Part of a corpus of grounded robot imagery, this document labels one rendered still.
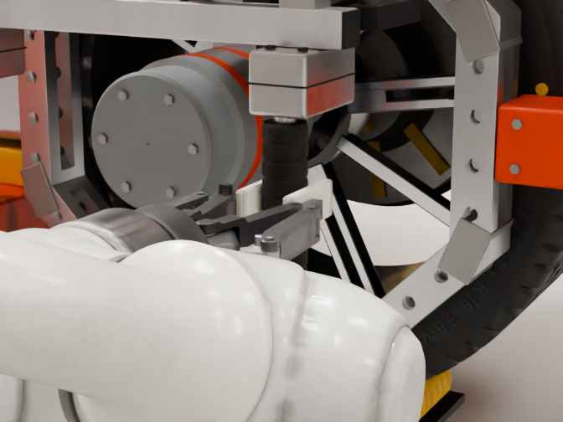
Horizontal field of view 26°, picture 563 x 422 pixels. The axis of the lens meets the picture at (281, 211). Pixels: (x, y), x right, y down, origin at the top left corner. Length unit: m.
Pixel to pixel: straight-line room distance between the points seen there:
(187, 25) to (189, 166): 0.14
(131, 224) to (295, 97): 0.22
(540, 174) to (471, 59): 0.12
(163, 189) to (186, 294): 0.57
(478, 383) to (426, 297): 1.64
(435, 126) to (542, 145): 0.39
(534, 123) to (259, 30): 0.27
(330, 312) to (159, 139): 0.55
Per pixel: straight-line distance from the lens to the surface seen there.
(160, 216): 0.78
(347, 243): 1.29
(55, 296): 0.47
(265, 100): 0.93
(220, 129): 1.07
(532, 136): 1.08
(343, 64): 0.97
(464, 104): 1.10
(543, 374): 2.86
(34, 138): 1.36
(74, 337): 0.48
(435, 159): 1.46
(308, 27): 0.94
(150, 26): 1.01
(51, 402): 0.63
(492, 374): 2.84
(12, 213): 1.62
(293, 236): 0.85
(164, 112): 1.07
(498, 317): 1.23
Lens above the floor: 1.07
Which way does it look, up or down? 15 degrees down
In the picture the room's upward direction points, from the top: straight up
